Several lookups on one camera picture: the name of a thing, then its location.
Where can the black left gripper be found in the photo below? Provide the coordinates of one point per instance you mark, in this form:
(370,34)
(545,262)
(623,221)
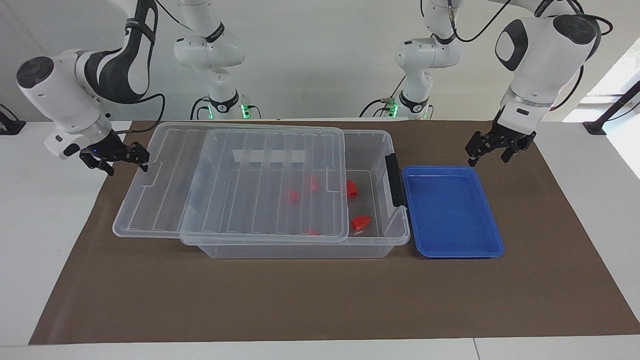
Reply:
(504,137)

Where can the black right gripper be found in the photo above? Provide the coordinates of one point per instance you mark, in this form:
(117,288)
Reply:
(117,151)

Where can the clear ribbed plastic lid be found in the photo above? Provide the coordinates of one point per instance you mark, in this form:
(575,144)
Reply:
(165,190)

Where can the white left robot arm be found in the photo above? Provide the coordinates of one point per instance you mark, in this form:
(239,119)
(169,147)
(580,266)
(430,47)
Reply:
(545,55)

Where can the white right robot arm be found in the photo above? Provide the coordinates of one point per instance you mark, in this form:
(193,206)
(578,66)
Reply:
(55,95)

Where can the blue plastic tray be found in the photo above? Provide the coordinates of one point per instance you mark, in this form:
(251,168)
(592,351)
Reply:
(450,210)

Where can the clear plastic storage box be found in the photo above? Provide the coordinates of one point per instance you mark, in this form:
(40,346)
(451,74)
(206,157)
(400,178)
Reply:
(300,251)

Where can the black stand with pole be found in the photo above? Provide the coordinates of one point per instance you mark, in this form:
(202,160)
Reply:
(595,127)

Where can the black table clamp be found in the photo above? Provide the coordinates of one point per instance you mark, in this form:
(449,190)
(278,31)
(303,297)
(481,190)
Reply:
(10,127)

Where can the bright window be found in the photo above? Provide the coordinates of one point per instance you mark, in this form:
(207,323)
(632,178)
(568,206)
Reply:
(627,70)

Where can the brown table mat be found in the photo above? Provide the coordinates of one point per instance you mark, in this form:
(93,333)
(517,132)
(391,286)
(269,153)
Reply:
(300,300)

